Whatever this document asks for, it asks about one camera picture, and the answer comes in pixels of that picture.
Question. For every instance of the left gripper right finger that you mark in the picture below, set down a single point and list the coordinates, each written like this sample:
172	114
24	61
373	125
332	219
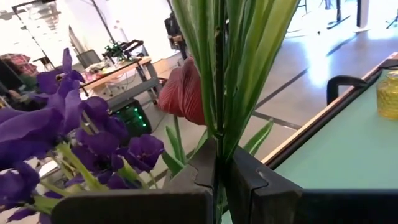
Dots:
280	202

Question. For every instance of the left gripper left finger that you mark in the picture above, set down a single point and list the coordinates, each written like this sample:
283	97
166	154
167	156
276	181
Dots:
140	205

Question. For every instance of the red artificial tulip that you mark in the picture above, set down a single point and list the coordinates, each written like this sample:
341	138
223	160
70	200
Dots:
183	93

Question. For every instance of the purple artificial flower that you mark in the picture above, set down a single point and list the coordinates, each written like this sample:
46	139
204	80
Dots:
31	130
242	62

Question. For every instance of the yellow textured glass vase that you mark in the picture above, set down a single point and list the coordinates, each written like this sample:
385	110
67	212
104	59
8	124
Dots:
388	96

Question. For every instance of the green table mat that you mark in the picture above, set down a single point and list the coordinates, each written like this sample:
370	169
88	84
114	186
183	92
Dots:
342	155

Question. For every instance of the black computer tower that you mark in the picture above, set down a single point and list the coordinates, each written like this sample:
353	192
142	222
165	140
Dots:
130	118

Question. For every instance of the wooden background table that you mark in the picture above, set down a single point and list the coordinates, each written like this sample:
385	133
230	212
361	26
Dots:
124	69

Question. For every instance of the grey office chair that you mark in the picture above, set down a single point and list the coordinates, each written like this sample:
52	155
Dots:
88	57

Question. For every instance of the person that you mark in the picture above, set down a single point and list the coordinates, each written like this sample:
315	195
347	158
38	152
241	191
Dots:
172	28

